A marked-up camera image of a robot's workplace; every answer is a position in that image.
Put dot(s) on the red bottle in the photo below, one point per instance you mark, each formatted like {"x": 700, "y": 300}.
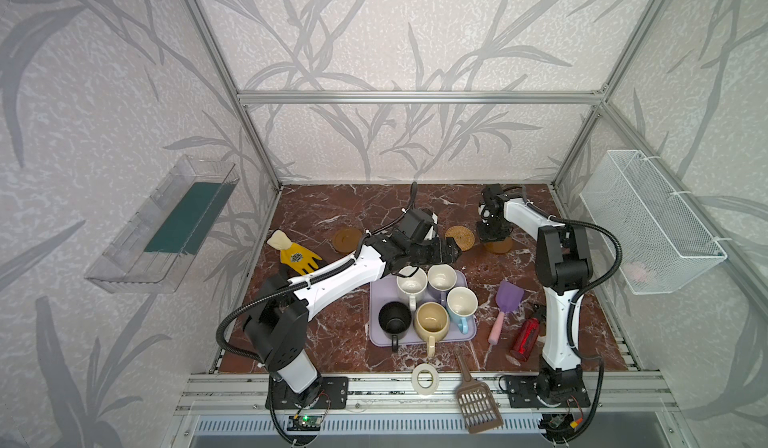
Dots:
{"x": 526, "y": 339}

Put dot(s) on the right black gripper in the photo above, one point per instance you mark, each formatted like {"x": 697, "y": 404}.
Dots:
{"x": 491, "y": 223}

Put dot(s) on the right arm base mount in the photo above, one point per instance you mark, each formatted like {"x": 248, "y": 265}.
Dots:
{"x": 550, "y": 388}

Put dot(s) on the brown slotted litter scoop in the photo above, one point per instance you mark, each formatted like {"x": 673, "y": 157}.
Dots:
{"x": 476, "y": 402}

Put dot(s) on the white tape roll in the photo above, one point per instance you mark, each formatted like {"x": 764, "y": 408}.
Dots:
{"x": 425, "y": 379}

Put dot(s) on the lavender plastic tray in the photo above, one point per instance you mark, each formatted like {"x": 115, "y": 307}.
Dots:
{"x": 384, "y": 291}

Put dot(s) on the purple mug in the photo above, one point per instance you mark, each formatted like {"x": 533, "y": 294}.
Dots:
{"x": 441, "y": 280}

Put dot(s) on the green circuit board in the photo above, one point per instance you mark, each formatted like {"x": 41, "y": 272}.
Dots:
{"x": 304, "y": 423}

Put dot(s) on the light blue mug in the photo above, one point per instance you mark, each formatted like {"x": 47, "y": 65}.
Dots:
{"x": 461, "y": 304}

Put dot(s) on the black mug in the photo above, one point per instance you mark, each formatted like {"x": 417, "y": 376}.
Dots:
{"x": 394, "y": 319}

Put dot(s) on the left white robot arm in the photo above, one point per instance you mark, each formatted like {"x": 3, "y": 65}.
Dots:
{"x": 272, "y": 329}

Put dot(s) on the clear plastic wall shelf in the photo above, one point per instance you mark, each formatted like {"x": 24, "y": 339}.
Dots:
{"x": 159, "y": 243}

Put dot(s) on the beige mug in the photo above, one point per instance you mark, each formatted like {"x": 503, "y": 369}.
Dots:
{"x": 432, "y": 324}

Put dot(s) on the purple pink spatula scoop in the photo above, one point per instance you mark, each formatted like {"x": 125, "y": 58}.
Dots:
{"x": 508, "y": 298}

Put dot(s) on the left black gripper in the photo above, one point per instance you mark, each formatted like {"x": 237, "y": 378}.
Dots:
{"x": 438, "y": 251}

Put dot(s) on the yellow work glove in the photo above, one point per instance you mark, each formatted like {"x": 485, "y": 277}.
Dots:
{"x": 296, "y": 257}

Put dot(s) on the white wire mesh basket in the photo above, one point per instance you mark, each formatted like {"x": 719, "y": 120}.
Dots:
{"x": 665, "y": 244}

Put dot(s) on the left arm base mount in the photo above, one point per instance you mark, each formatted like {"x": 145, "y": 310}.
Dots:
{"x": 327, "y": 392}

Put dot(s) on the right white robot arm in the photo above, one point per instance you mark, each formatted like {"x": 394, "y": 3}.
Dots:
{"x": 563, "y": 264}

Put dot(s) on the white speckled mug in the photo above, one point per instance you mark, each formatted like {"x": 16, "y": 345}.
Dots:
{"x": 411, "y": 286}

